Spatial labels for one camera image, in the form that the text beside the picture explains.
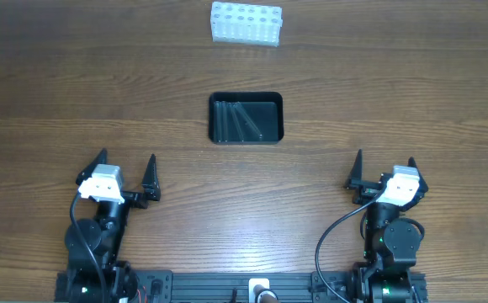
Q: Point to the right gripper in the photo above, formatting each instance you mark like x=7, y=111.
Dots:
x=366, y=191

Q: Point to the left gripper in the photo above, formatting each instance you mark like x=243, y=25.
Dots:
x=136, y=199

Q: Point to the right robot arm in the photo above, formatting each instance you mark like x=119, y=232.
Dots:
x=399, y=244

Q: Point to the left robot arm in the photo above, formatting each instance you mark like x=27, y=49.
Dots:
x=88, y=240

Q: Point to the clear test tube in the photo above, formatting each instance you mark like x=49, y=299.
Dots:
x=237, y=122
x=250, y=122

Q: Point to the black tray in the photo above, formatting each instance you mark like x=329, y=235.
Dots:
x=269, y=122

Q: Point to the white test tube rack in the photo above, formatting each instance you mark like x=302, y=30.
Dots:
x=244, y=33

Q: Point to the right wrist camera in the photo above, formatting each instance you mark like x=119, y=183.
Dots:
x=401, y=185

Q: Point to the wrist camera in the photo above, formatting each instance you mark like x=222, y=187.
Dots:
x=401, y=185
x=103, y=185

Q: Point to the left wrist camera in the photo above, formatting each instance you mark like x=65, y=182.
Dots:
x=103, y=185

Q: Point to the mounting rail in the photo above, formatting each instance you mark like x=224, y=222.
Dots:
x=210, y=288

